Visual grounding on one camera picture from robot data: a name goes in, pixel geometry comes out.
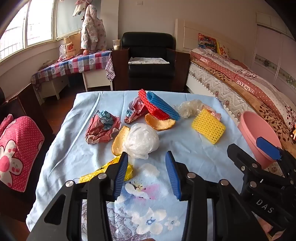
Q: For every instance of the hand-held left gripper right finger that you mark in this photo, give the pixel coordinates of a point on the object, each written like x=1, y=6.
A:
x=172, y=173

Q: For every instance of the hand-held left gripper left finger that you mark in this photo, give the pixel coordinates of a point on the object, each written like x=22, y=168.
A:
x=122, y=172

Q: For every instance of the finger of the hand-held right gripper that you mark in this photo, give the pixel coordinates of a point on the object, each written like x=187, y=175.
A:
x=267, y=147
x=240, y=157

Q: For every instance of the pink plastic basin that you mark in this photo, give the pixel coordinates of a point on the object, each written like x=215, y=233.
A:
x=252, y=129

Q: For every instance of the white plastic bag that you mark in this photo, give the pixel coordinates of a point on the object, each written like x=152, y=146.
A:
x=141, y=141

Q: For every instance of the clear bubble wrap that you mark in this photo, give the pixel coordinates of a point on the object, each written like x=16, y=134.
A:
x=188, y=110

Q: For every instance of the red foam net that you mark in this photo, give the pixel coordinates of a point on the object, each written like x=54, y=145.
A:
x=152, y=109

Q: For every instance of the yellow crumpled wrapper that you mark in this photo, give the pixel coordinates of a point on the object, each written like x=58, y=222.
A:
x=92, y=178

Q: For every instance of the orange peel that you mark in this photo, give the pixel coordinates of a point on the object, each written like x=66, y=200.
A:
x=119, y=141
x=159, y=125

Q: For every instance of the bed with patterned bedding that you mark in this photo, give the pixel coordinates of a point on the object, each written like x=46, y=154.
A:
x=266, y=111

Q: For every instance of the yellow foam net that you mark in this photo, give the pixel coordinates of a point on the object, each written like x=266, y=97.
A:
x=208, y=127

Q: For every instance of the crumpled red patterned paper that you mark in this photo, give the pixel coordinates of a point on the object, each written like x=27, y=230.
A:
x=99, y=133
x=134, y=115

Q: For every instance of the pink plastic wrapper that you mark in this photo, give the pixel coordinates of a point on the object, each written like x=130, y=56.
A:
x=214, y=114

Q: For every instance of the light blue floral tablecloth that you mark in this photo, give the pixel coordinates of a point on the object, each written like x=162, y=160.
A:
x=69, y=150

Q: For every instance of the pink dotted quilt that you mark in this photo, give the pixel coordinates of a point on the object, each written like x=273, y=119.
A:
x=254, y=85

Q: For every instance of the blue foam net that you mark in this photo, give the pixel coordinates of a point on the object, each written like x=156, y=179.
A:
x=161, y=104

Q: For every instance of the bed with floral bedding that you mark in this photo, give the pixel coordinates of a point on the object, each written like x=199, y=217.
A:
x=208, y=81

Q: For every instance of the white cabinet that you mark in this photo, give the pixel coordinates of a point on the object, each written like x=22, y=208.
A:
x=97, y=78

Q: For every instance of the dark wooden side table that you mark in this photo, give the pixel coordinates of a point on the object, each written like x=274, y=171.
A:
x=180, y=69
x=120, y=69

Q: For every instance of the white wardrobe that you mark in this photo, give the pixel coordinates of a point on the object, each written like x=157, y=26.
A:
x=270, y=41

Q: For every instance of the yellow floral pillow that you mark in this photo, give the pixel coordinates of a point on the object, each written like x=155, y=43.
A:
x=223, y=51

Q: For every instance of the pink dotted chair cover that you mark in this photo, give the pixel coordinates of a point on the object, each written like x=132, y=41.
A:
x=20, y=143

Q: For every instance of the small white drawer unit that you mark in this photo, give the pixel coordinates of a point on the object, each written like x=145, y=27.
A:
x=53, y=85

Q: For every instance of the white patterned seat cushion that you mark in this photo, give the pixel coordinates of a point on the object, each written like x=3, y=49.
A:
x=148, y=61

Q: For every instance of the dark wooden chair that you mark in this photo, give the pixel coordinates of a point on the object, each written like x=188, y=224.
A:
x=30, y=102

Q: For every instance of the table with checkered cloth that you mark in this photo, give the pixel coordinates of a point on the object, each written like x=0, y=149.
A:
x=81, y=62

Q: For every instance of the colourful printed pillow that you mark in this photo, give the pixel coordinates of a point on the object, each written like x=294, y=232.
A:
x=207, y=42

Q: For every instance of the orange fruit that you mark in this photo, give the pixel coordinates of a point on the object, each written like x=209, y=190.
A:
x=86, y=52

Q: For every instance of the black leather armchair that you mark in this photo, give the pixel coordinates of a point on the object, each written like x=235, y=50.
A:
x=148, y=41

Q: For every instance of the white bed headboard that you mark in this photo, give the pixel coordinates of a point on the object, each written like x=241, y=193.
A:
x=187, y=34

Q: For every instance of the clear plastic bag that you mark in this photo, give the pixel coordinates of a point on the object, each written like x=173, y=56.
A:
x=63, y=52

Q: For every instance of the brown paper bag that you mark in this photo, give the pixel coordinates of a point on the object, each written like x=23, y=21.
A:
x=72, y=46

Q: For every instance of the hanging padded floral jacket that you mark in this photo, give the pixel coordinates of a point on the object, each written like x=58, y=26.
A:
x=92, y=27

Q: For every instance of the hanging pink garment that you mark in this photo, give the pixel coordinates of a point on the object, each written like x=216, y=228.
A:
x=79, y=8

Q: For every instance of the window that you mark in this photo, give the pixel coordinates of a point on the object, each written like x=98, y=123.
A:
x=37, y=23

